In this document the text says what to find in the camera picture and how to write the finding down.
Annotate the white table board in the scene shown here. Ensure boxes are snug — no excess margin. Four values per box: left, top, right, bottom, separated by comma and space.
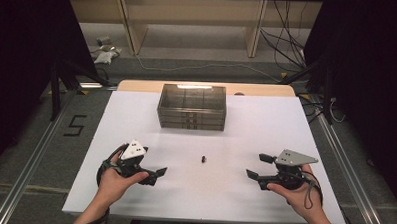
61, 88, 351, 224

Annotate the smoky clear plastic drawer box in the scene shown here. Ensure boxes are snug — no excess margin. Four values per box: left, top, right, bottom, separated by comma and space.
156, 83, 228, 132

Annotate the white bag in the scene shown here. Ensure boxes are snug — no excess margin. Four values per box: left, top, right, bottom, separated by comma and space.
93, 45, 123, 65

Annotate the dark curtain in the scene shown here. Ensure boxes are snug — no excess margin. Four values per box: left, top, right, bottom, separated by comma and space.
297, 0, 397, 213
0, 0, 101, 182

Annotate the short silver bar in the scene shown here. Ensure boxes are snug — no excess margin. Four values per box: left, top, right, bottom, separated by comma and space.
78, 82, 118, 90

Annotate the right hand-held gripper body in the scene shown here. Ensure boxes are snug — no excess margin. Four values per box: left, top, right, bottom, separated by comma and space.
267, 147, 320, 192

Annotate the person's left hand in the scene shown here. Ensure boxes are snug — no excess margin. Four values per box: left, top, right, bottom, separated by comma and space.
96, 150, 151, 208

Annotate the light wooden shelf unit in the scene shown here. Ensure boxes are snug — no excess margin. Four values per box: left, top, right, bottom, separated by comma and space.
67, 0, 323, 62

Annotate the light wooden table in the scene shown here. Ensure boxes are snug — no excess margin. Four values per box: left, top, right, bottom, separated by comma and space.
116, 78, 296, 98

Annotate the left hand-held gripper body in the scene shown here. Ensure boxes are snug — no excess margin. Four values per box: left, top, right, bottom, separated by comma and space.
110, 138, 158, 180

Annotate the aluminium floor rail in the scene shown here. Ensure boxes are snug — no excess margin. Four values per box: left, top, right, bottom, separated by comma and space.
0, 88, 78, 224
311, 112, 395, 224

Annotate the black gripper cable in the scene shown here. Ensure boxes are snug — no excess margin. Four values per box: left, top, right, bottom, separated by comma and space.
77, 141, 129, 224
307, 170, 326, 209

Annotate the person's right hand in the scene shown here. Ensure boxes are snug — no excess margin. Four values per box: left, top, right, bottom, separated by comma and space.
265, 162, 327, 223

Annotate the bundle of black cables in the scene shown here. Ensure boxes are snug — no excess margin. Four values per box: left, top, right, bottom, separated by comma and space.
258, 0, 311, 75

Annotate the thin black lanyard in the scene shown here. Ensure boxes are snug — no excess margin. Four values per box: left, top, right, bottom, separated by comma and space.
292, 171, 316, 211

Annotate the small grey box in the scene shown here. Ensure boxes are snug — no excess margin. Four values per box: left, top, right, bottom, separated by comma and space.
96, 35, 112, 47

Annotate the black metal stand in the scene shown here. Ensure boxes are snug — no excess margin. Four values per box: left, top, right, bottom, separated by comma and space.
277, 58, 336, 126
47, 58, 111, 123

